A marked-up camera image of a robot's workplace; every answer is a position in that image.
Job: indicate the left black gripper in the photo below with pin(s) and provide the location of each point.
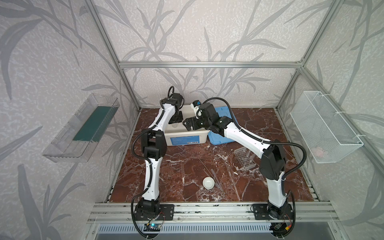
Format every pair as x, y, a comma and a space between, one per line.
175, 117

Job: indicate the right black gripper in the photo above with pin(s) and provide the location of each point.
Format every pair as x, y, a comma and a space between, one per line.
193, 121

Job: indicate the white plastic storage bin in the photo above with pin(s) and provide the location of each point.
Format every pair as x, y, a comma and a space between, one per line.
176, 134

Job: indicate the clear test tube rack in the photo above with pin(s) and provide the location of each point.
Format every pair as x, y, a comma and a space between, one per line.
246, 158

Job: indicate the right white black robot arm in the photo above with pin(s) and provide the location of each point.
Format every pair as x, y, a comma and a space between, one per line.
271, 153

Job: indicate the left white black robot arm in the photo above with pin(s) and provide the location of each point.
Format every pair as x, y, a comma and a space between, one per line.
151, 146

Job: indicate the blue plastic bin lid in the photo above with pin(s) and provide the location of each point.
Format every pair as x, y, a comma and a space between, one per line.
218, 138

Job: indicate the white ceramic bowl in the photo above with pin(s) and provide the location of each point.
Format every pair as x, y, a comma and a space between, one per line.
208, 183

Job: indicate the glass stirring rod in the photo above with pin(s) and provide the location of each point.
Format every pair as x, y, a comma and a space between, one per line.
224, 189

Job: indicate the green circuit board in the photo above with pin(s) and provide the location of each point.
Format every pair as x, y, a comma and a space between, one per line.
152, 227

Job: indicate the pink object in basket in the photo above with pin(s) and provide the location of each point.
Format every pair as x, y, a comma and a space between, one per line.
318, 152

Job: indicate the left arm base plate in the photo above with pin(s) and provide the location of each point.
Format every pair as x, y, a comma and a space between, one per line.
165, 212

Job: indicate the clear wall shelf green mat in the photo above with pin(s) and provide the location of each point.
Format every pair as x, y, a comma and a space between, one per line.
79, 138

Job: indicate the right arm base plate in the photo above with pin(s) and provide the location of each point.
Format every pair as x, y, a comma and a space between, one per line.
261, 211

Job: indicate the white wire mesh basket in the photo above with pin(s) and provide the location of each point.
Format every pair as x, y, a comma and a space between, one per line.
322, 125

